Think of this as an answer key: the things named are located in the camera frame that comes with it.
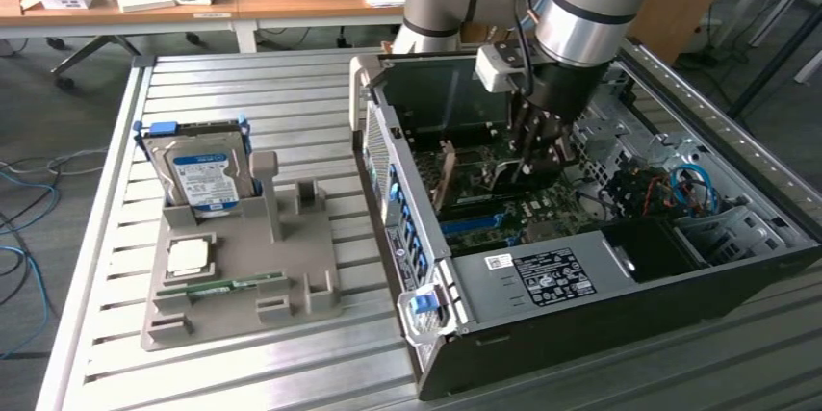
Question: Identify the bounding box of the grey power supply unit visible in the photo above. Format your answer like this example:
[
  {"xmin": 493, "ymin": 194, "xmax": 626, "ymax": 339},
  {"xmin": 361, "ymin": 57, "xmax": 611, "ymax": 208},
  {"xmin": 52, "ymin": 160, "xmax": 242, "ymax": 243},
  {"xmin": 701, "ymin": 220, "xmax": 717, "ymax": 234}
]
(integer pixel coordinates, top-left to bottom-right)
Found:
[{"xmin": 449, "ymin": 230, "xmax": 637, "ymax": 325}]

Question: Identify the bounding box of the green RAM stick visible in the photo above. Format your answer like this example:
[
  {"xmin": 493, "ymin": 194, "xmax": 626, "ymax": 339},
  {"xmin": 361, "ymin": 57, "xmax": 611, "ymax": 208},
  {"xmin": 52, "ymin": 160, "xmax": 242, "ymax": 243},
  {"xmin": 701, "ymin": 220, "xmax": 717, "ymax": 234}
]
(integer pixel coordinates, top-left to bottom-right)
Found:
[{"xmin": 156, "ymin": 271, "xmax": 286, "ymax": 297}]

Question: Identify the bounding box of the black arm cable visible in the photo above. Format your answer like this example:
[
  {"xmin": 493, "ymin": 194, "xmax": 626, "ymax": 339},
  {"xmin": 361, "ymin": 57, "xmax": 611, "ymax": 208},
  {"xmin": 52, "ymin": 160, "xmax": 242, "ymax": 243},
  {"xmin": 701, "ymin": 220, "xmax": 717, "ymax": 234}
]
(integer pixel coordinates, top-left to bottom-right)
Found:
[{"xmin": 510, "ymin": 0, "xmax": 554, "ymax": 97}]

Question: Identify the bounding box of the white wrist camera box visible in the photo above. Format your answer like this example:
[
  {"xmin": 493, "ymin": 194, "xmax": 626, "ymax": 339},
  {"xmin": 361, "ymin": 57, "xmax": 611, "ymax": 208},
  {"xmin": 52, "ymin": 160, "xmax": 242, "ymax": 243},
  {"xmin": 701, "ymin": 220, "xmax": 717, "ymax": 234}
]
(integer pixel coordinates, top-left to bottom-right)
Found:
[{"xmin": 474, "ymin": 42, "xmax": 535, "ymax": 93}]

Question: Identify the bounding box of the slanted metal disk bay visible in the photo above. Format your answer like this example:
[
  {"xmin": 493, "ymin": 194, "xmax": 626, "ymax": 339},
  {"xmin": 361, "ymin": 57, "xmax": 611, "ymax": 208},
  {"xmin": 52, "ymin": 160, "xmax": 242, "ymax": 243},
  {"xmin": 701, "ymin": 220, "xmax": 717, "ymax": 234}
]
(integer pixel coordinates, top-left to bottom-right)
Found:
[{"xmin": 673, "ymin": 206, "xmax": 789, "ymax": 269}]

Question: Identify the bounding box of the blue floor cable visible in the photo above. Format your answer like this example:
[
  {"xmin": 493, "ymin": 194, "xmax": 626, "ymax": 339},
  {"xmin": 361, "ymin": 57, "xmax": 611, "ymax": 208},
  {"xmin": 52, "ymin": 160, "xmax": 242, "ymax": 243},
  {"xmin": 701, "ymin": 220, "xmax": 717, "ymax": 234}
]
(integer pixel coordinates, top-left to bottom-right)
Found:
[{"xmin": 0, "ymin": 167, "xmax": 63, "ymax": 362}]

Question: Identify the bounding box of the blue expansion slot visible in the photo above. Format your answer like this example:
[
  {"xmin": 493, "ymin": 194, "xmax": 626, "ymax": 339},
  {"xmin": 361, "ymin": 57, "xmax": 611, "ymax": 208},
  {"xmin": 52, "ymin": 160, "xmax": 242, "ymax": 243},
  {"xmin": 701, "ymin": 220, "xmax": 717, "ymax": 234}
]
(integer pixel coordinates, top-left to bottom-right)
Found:
[{"xmin": 441, "ymin": 216, "xmax": 503, "ymax": 236}]

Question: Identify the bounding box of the grey plastic parts rack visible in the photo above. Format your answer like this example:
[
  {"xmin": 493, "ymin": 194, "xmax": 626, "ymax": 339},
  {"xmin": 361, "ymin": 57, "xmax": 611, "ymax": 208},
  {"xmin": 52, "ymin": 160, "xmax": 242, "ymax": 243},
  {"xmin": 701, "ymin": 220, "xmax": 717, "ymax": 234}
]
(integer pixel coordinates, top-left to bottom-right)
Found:
[{"xmin": 139, "ymin": 150, "xmax": 346, "ymax": 353}]

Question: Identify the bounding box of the black and grey PC case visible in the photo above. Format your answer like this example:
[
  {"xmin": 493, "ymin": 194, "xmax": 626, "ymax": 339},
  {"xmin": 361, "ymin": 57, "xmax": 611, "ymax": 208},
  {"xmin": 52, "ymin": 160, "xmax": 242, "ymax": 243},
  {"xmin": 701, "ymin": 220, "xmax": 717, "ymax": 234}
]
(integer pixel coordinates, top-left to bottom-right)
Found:
[{"xmin": 348, "ymin": 38, "xmax": 822, "ymax": 402}]

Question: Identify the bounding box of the blue SATA wire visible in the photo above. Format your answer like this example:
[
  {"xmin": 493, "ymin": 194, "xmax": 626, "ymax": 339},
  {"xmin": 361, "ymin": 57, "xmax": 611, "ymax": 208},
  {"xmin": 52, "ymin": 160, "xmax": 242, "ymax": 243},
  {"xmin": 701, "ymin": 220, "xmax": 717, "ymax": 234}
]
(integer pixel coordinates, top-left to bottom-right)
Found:
[{"xmin": 669, "ymin": 164, "xmax": 721, "ymax": 218}]

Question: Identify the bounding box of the red and black wire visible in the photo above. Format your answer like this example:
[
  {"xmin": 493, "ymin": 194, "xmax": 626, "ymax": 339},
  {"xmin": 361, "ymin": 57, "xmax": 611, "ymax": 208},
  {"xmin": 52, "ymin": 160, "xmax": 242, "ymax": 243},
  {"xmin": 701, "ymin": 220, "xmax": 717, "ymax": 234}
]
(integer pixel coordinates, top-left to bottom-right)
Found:
[{"xmin": 643, "ymin": 174, "xmax": 683, "ymax": 211}]

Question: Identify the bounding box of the silver CPU chip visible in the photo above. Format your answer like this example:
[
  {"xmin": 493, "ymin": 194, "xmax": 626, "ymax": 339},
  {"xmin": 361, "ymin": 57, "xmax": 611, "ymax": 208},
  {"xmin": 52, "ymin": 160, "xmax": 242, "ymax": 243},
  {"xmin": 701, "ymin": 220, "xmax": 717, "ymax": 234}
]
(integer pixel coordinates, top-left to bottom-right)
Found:
[{"xmin": 167, "ymin": 239, "xmax": 212, "ymax": 273}]

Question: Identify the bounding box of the green motherboard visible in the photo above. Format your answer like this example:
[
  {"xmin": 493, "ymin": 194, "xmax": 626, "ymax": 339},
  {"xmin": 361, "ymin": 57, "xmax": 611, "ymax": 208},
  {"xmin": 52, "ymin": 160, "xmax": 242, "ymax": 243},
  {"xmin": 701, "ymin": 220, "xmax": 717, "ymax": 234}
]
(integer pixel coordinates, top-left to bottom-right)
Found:
[{"xmin": 410, "ymin": 148, "xmax": 611, "ymax": 257}]

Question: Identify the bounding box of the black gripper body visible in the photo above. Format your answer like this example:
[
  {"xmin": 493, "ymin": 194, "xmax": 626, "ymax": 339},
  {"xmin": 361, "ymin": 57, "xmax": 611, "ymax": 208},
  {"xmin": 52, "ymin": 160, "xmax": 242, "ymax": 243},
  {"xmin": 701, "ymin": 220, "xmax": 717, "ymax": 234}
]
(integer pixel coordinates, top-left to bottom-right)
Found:
[{"xmin": 523, "ymin": 60, "xmax": 611, "ymax": 119}]

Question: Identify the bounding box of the perforated metal disk bay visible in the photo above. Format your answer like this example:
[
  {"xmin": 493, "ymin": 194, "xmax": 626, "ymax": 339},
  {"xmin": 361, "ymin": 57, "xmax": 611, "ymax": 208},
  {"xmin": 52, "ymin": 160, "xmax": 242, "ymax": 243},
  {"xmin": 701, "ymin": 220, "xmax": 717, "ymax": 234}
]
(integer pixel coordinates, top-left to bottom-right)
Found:
[{"xmin": 574, "ymin": 62, "xmax": 643, "ymax": 176}]

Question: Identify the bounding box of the grey desk leg with casters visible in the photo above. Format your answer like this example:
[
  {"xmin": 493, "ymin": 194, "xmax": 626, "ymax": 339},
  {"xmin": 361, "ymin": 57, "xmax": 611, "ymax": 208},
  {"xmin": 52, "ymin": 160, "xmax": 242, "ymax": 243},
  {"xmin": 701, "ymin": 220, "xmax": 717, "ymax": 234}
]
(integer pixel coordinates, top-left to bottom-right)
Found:
[{"xmin": 50, "ymin": 35, "xmax": 143, "ymax": 90}]

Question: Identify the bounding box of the blue case latch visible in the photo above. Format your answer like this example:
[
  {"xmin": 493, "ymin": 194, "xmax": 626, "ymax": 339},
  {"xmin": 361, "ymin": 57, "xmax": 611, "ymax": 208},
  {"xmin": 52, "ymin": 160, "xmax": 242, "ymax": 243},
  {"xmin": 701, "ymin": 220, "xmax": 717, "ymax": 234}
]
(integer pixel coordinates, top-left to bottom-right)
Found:
[{"xmin": 410, "ymin": 288, "xmax": 439, "ymax": 317}]

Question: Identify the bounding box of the hard disk in blue carrier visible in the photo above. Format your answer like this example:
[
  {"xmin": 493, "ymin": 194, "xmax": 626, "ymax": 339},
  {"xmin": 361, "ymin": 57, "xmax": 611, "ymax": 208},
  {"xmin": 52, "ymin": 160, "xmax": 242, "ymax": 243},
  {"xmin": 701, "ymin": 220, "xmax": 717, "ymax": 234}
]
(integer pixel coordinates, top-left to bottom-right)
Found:
[{"xmin": 132, "ymin": 115, "xmax": 262, "ymax": 219}]

